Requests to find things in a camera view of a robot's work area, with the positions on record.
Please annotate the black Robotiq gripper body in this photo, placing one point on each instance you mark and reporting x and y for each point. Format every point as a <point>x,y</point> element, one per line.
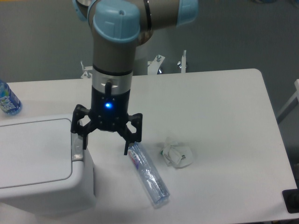
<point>109,112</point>

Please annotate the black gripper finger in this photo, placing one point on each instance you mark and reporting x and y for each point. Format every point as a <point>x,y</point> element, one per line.
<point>123,130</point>
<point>82,131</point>

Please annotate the white push-lid trash can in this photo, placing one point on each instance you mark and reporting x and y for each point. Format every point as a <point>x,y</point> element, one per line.
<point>44,169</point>

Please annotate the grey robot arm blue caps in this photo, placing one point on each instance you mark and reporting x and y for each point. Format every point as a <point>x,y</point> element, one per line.
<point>117,27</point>

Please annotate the crumpled white paper wad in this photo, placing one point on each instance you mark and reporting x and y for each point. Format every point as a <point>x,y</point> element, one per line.
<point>176,154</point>

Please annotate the blue labelled water bottle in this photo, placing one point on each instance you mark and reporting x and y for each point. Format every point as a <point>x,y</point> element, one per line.
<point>9,102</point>

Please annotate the clear plastic bottle lying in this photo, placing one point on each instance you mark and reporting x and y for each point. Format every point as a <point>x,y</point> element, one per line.
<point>148,174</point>

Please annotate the black clamp at table edge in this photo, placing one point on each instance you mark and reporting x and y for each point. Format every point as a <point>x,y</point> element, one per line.
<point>291,199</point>

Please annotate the white clamp bracket left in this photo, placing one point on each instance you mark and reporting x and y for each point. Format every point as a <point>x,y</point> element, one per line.
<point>86,71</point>

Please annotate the white clamp bracket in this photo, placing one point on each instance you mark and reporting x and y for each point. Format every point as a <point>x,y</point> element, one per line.
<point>86,71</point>
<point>154,66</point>
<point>182,64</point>

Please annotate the white clamp bracket middle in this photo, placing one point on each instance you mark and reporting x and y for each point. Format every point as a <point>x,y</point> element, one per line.
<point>154,66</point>

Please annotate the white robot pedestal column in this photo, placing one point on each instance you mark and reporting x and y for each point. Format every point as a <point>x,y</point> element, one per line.
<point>141,62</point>

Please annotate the white clamp bracket right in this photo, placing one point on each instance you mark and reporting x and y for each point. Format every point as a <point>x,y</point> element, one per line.
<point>182,64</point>

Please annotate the white frame at right edge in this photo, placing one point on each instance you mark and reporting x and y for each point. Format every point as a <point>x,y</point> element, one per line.
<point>291,103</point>

